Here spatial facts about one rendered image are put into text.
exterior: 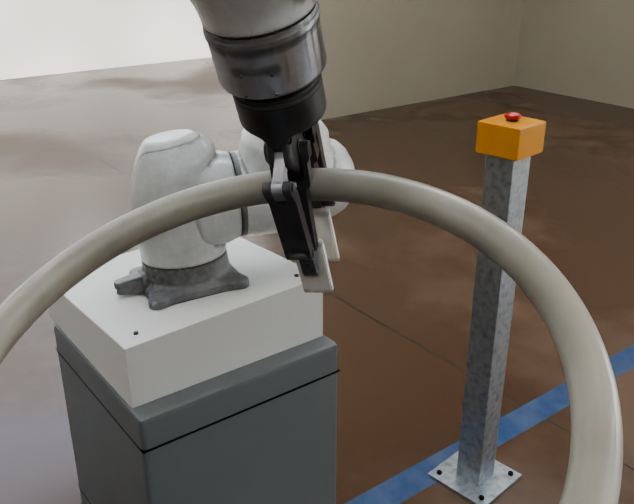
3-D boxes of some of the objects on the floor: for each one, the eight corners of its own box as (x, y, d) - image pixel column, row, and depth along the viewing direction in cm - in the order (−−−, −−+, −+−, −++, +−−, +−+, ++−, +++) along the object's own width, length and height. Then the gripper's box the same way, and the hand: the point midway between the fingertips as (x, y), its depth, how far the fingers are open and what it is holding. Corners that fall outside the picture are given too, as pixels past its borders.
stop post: (522, 477, 222) (571, 118, 179) (483, 510, 210) (526, 132, 167) (466, 446, 236) (500, 105, 193) (427, 475, 223) (453, 117, 180)
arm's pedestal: (71, 614, 178) (17, 320, 146) (248, 522, 205) (236, 257, 174) (166, 792, 141) (122, 450, 109) (366, 651, 169) (378, 345, 137)
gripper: (253, 27, 67) (301, 220, 83) (204, 139, 55) (271, 337, 72) (334, 20, 65) (367, 219, 81) (301, 134, 54) (347, 339, 70)
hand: (317, 252), depth 74 cm, fingers closed on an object, 4 cm apart
